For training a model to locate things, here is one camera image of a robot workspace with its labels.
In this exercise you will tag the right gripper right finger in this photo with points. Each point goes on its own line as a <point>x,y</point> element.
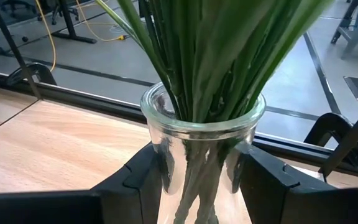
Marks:
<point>291,205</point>

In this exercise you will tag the clear glass vase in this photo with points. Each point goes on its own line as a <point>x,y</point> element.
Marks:
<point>197,146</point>

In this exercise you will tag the wooden shelf with black frame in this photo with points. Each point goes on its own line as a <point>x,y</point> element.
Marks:
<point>337,124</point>

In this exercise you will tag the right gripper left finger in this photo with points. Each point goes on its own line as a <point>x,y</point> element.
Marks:
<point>57,208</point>

